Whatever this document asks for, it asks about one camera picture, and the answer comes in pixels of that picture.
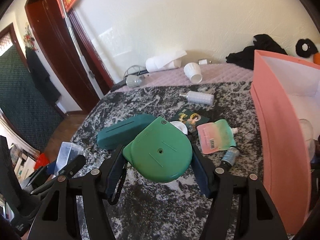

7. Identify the pink quilted bed sheet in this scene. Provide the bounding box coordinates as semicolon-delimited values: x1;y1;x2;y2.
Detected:
112;63;253;92

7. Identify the pink green refill pouch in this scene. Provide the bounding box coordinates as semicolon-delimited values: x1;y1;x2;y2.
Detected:
197;119;238;154

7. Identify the black coat on hook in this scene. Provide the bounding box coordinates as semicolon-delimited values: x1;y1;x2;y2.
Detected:
25;47;61;106

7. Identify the black router box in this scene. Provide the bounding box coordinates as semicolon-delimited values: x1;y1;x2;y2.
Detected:
110;79;126;92

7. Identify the orange plush ball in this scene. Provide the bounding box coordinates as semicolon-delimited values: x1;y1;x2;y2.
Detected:
313;52;320;65

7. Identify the white paper cup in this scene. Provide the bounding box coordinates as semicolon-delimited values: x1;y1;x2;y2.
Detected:
183;62;203;84

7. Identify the small silver metal item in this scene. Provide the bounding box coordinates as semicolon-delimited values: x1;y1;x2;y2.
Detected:
198;59;212;65

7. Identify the dark green illustrated card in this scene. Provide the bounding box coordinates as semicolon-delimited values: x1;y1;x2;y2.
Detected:
171;108;209;133

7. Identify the black white patterned blanket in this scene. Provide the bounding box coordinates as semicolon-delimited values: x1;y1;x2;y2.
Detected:
71;81;296;240

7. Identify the green quilted door curtain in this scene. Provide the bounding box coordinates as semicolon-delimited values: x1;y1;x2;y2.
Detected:
0;46;63;151

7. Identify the grey paper cup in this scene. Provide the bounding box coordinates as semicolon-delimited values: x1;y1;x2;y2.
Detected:
126;74;148;88

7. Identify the clear plastic box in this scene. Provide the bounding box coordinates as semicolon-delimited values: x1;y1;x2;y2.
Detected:
54;141;84;176

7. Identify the white spray bottle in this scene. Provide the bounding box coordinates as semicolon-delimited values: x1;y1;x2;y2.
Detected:
179;91;214;106

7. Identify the black clothing pile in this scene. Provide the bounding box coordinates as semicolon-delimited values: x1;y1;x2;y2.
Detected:
226;34;287;70

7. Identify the pink cardboard storage box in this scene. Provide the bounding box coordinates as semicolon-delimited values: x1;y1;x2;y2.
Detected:
251;50;319;234

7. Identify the teal glasses case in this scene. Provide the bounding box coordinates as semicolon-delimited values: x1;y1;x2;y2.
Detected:
97;114;156;150

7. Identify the green tape measure case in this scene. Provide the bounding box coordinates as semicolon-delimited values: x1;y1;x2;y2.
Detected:
123;117;193;183

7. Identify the grey cable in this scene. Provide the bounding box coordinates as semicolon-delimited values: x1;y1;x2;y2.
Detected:
123;64;148;79

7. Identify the white round lid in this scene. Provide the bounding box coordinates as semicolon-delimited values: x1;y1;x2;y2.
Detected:
170;121;188;135

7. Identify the white paper roll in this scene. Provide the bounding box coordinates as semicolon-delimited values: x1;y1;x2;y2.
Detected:
145;50;187;73

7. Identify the black white panda plush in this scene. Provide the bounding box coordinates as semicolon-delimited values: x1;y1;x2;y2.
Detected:
296;38;319;61

